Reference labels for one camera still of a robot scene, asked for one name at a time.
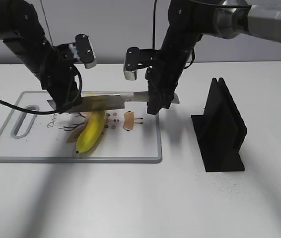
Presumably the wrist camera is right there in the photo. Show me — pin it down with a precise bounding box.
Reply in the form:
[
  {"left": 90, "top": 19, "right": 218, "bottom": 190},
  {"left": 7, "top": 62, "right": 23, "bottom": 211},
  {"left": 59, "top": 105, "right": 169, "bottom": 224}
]
[
  {"left": 123, "top": 47, "right": 158, "bottom": 81},
  {"left": 57, "top": 34, "right": 97, "bottom": 69}
]

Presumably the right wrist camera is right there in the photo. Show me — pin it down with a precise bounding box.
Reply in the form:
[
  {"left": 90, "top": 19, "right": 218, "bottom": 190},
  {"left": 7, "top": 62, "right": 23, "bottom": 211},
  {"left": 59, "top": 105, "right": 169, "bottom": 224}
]
[{"left": 123, "top": 47, "right": 158, "bottom": 81}]

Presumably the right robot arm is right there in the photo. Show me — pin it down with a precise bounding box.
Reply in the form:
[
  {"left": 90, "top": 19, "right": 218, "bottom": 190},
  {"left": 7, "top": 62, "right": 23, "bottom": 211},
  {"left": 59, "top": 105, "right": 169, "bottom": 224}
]
[{"left": 145, "top": 0, "right": 281, "bottom": 115}]

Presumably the yellow plastic banana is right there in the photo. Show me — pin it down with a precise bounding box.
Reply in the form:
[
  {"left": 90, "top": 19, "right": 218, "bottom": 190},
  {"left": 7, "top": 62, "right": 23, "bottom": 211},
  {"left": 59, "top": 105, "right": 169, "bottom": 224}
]
[{"left": 75, "top": 94, "right": 106, "bottom": 155}]

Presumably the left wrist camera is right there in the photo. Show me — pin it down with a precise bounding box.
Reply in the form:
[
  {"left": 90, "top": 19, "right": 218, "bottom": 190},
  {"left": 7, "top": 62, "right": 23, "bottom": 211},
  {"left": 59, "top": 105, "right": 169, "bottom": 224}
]
[{"left": 57, "top": 34, "right": 97, "bottom": 69}]

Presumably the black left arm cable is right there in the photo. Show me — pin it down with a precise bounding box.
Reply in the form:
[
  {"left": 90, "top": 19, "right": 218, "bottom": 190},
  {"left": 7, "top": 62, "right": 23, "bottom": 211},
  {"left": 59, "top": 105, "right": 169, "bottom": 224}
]
[{"left": 0, "top": 46, "right": 83, "bottom": 116}]

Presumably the white grey-rimmed cutting board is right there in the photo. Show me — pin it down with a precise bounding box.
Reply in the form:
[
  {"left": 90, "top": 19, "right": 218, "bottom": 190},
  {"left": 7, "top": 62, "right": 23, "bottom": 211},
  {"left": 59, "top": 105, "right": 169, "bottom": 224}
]
[{"left": 0, "top": 102, "right": 162, "bottom": 163}]

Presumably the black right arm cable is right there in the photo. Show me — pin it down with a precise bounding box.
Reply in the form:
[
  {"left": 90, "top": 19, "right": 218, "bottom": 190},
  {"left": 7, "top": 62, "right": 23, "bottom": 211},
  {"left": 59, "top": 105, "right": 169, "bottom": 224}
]
[{"left": 151, "top": 0, "right": 158, "bottom": 50}]

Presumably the black knife stand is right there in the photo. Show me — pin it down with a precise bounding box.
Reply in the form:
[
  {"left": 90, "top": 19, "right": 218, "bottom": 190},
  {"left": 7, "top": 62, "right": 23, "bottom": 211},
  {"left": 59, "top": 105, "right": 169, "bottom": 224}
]
[{"left": 191, "top": 77, "right": 247, "bottom": 172}]

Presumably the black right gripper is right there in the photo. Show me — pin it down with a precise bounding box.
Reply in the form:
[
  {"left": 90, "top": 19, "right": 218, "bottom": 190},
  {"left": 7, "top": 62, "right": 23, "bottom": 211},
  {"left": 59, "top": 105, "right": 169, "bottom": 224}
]
[{"left": 145, "top": 23, "right": 203, "bottom": 115}]

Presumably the cleaver knife with white handle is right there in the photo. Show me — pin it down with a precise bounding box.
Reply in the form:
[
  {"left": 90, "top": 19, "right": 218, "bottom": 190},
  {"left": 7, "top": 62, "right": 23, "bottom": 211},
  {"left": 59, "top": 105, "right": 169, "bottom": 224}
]
[{"left": 46, "top": 91, "right": 181, "bottom": 114}]

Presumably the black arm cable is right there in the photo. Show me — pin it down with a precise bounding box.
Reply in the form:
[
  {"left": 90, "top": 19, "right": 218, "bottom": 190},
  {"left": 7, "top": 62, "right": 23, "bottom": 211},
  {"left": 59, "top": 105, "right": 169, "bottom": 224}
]
[
  {"left": 0, "top": 46, "right": 83, "bottom": 116},
  {"left": 151, "top": 0, "right": 158, "bottom": 50}
]

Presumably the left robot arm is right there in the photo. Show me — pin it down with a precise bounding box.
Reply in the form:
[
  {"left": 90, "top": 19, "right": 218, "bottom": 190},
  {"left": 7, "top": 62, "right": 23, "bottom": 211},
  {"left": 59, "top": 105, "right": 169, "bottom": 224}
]
[{"left": 0, "top": 0, "right": 82, "bottom": 113}]

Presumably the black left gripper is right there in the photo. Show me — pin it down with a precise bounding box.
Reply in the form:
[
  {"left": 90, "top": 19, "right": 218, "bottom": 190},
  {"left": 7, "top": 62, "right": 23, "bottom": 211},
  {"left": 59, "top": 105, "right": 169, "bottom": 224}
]
[{"left": 40, "top": 44, "right": 82, "bottom": 114}]

